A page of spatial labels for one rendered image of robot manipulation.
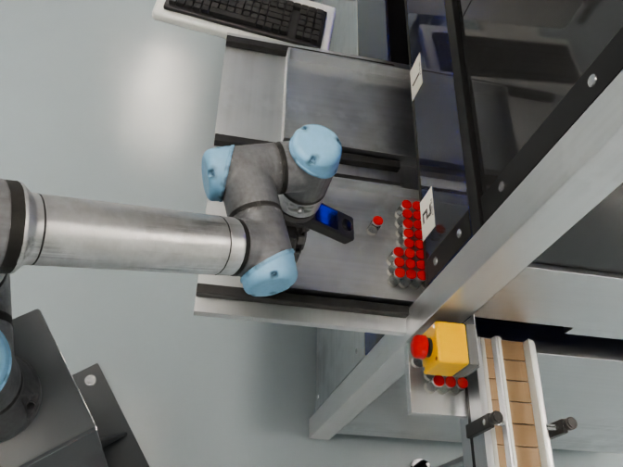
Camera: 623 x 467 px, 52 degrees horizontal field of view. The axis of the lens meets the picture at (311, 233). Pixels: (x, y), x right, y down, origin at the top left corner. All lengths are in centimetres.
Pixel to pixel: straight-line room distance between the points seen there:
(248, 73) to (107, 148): 104
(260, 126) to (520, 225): 70
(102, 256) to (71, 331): 140
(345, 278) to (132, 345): 99
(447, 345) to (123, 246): 58
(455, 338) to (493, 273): 16
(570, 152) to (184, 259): 47
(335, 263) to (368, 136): 34
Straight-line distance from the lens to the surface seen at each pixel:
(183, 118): 253
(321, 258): 125
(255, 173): 88
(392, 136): 147
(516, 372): 125
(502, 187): 95
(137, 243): 73
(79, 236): 71
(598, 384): 160
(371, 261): 128
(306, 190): 93
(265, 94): 146
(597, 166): 79
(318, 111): 146
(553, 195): 83
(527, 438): 123
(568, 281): 106
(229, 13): 170
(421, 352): 109
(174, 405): 203
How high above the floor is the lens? 197
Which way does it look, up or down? 58 degrees down
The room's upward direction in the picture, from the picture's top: 24 degrees clockwise
